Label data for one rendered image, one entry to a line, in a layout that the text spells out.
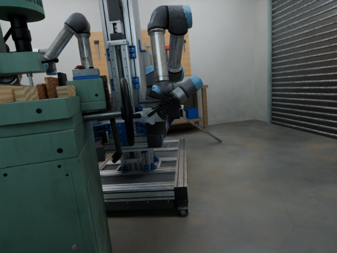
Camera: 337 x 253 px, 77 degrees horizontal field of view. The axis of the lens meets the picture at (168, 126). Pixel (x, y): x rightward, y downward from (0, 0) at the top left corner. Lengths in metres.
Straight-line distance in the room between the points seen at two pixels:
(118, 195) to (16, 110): 1.04
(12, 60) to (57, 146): 0.37
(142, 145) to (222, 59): 3.43
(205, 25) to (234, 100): 1.63
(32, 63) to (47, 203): 0.49
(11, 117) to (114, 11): 1.18
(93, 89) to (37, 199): 0.43
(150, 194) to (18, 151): 0.97
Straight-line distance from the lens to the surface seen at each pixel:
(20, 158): 0.78
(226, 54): 4.72
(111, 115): 0.91
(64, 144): 0.74
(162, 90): 1.12
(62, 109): 0.69
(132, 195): 1.57
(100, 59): 4.25
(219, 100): 4.63
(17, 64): 0.95
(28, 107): 0.71
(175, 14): 1.24
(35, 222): 0.85
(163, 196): 1.55
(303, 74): 3.91
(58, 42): 1.71
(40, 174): 0.78
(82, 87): 0.91
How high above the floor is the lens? 0.91
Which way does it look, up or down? 11 degrees down
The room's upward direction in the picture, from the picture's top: 5 degrees counter-clockwise
